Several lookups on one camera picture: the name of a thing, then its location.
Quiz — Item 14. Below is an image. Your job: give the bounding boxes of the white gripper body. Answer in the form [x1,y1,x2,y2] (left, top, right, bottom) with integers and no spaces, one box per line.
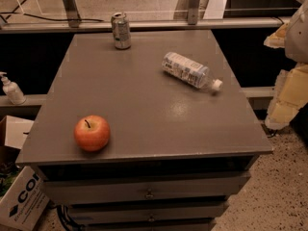
[285,0,308,63]

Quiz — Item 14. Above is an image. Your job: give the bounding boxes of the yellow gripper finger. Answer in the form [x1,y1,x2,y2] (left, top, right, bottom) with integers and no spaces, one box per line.
[265,64,308,130]
[264,23,289,48]

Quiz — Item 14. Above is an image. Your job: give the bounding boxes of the red apple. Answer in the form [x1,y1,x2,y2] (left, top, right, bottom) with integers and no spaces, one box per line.
[74,115,111,152]

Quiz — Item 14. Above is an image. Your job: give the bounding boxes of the clear plastic water bottle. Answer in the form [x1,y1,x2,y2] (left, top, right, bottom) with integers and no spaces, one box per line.
[162,52,223,92]

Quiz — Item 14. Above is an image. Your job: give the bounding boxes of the white pump dispenser bottle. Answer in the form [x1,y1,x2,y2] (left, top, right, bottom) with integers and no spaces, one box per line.
[0,72,26,105]

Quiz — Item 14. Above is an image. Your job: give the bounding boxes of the grey drawer cabinet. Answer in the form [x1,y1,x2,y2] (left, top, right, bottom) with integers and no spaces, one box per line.
[17,30,271,231]

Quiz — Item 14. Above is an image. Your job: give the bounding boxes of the silver soda can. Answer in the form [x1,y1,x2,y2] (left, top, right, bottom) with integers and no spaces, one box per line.
[111,13,131,50]

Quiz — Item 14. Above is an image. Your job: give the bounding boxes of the open brown cardboard box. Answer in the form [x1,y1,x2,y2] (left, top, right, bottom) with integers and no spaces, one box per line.
[0,115,34,164]

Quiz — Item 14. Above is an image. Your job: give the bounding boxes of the white printed cardboard box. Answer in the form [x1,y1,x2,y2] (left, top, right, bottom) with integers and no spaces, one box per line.
[0,167,49,231]

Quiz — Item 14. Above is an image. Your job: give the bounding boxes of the metal railing frame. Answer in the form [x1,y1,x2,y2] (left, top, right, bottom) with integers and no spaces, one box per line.
[0,0,305,33]

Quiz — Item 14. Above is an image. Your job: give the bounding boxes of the black cables under cabinet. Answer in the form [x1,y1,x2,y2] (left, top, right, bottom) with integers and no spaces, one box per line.
[56,205,85,231]

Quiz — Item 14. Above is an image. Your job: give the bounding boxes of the black cable on floor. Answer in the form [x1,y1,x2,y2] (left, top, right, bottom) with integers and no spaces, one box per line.
[0,0,105,24]

